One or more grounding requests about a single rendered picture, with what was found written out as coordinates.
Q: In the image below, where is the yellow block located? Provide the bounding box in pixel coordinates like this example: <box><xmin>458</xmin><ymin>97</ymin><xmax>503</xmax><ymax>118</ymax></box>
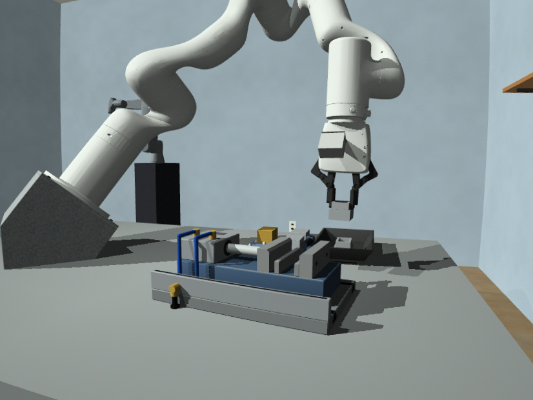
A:
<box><xmin>257</xmin><ymin>226</ymin><xmax>278</xmax><ymax>244</ymax></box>

